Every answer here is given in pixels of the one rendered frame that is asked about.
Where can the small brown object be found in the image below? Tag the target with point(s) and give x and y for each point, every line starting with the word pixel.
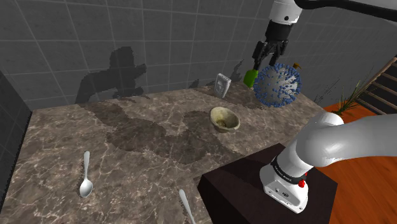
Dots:
pixel 297 65

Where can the blue spiked white ball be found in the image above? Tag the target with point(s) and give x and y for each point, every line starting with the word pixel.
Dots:
pixel 277 85

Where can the grey remote control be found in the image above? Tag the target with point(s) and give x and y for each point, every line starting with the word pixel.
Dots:
pixel 221 85

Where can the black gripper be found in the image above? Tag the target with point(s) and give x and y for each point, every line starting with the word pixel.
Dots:
pixel 278 33

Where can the dark robot stand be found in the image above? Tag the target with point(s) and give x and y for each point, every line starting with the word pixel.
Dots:
pixel 235 192

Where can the green grass plant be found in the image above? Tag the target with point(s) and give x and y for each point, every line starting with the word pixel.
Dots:
pixel 349 102

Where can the silver spoon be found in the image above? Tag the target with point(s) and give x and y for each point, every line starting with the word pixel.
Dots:
pixel 86 186

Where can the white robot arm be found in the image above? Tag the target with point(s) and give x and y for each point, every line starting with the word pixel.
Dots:
pixel 328 142

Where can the green rounded object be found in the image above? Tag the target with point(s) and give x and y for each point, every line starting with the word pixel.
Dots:
pixel 250 78

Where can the beige bowl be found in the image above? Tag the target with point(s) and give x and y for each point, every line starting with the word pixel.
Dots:
pixel 225 119

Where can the wooden staircase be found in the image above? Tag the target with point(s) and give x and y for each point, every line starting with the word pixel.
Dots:
pixel 380 90

